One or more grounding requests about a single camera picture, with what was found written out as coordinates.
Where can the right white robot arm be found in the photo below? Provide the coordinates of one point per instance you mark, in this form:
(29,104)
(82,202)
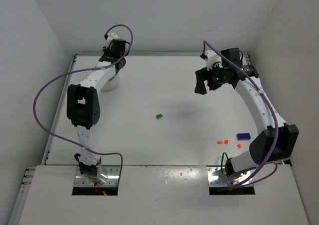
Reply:
(276,138)

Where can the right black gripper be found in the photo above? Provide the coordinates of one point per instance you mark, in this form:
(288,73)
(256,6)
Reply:
(206,78)

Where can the metal base plate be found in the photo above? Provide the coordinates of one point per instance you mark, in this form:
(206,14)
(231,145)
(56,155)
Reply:
(107,177)
(218,180)

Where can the white divided round container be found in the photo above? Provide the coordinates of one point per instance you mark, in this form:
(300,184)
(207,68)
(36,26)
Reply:
(112,83)

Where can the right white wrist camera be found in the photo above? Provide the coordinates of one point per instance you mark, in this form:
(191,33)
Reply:
(211,58)

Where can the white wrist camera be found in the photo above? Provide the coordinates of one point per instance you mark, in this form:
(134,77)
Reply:
(211,58)
(109,37)

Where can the blue lego brick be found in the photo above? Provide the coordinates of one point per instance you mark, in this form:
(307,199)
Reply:
(243,136)

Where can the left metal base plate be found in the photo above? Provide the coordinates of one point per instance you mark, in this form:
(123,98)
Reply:
(107,177)

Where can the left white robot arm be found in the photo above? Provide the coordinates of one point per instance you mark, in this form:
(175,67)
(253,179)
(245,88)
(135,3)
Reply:
(83,107)

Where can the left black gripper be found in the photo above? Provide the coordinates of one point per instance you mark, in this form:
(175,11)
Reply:
(120,63)

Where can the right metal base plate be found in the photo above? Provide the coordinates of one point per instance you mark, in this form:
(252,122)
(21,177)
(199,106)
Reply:
(218,180)

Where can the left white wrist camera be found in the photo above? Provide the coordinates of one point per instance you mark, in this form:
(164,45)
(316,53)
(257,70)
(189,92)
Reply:
(109,37)

